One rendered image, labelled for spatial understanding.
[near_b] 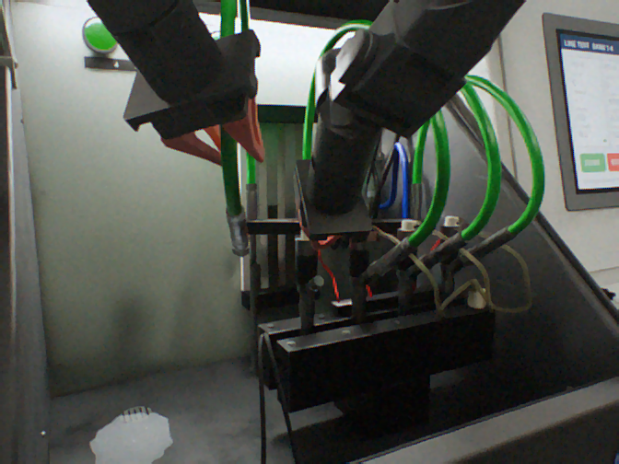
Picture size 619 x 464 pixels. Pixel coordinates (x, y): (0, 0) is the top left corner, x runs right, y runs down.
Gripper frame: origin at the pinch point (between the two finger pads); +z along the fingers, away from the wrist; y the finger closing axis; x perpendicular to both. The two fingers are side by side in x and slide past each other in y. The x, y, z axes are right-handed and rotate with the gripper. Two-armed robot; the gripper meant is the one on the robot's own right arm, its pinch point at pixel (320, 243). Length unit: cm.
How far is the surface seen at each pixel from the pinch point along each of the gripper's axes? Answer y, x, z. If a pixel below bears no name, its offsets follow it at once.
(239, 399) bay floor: -7.6, 9.9, 30.2
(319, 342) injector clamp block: -8.7, 0.5, 8.8
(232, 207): -3.7, 10.7, -12.1
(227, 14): 7.4, 10.3, -24.3
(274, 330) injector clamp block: -5.2, 5.5, 12.0
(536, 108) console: 25.3, -41.9, 1.1
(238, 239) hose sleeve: -2.7, 10.1, -5.6
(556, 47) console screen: 35, -48, -4
